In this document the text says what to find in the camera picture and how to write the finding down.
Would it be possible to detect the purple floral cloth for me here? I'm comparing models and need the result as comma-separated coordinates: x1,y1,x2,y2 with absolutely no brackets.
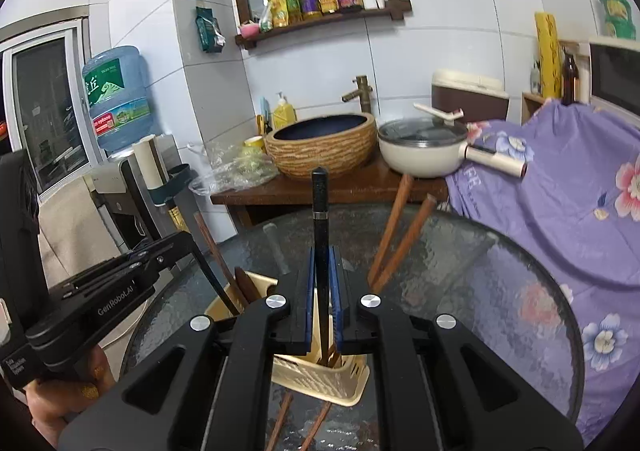
445,98,640,432

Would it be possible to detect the green hanging packet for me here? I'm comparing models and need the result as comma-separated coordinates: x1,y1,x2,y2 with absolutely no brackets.
195,6,225,53

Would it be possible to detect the wooden washstand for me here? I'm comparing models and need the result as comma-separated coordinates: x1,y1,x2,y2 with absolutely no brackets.
210,154,449,227

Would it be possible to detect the brown glass bottle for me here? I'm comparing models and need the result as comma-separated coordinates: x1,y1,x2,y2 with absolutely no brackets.
561,51,580,106

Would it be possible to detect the glass pan lid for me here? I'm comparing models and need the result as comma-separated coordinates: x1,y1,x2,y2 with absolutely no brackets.
378,118,468,142

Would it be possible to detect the water dispenser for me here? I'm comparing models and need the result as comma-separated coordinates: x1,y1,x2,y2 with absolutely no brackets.
85,134,191,252

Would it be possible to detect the black chopstick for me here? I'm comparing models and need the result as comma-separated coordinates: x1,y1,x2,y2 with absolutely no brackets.
310,168,335,367
190,233,242,318

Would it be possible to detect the brown white rice cooker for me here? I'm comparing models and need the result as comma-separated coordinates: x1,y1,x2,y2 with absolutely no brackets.
431,70,510,124

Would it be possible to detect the blue water jug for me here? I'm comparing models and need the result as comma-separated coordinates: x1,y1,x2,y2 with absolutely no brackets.
82,46,153,152

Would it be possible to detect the yellow wrap roll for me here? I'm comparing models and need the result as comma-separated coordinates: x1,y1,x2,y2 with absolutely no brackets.
534,12,562,99

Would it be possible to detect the teal cup holder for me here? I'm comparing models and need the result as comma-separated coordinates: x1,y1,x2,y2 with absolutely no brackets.
150,164,193,207

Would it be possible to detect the glass sliding door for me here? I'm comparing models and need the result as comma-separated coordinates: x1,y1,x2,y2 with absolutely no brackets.
0,28,93,202

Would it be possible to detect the woven pattern basin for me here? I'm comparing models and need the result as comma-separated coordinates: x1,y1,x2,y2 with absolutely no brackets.
264,112,377,180

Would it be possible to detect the white paper cup tube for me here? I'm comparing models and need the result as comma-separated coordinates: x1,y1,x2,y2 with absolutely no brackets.
132,135,171,187

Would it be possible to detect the cream frying pan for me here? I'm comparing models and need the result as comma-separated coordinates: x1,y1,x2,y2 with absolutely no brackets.
377,117,528,180

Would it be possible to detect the clear plastic bag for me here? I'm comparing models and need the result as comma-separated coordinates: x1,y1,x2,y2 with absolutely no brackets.
187,141,278,194

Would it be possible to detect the white microwave oven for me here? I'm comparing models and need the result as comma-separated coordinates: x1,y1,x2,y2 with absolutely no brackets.
587,36,640,119

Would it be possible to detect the wooden chopstick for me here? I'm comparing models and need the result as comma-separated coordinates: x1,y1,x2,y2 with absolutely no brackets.
299,401,333,451
369,175,414,285
264,391,294,451
372,195,437,293
194,211,246,307

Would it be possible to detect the yellow detergent bottle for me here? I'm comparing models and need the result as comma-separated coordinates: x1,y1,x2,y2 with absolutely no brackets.
272,92,297,130

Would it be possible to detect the wooden storage box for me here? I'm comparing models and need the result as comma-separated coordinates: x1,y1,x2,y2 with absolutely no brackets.
521,38,593,124

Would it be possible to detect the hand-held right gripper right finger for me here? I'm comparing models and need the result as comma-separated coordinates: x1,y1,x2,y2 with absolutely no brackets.
330,247,583,451

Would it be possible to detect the yellow plastic utensil basket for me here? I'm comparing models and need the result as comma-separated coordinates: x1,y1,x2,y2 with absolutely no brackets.
206,272,372,408

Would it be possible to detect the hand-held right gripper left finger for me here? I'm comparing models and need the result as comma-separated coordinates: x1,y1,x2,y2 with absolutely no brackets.
60,247,317,451

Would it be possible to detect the person's left hand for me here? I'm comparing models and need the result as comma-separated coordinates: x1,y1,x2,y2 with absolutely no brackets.
24,345,115,448

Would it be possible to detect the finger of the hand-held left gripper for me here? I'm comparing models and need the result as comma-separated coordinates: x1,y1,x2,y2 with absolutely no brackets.
50,256,168,304
127,231,197,264

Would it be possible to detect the yellow green seasoning packet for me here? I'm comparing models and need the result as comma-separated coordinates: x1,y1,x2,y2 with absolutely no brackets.
270,0,291,28

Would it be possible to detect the brass faucet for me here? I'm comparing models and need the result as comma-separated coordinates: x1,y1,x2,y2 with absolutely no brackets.
341,75,373,114

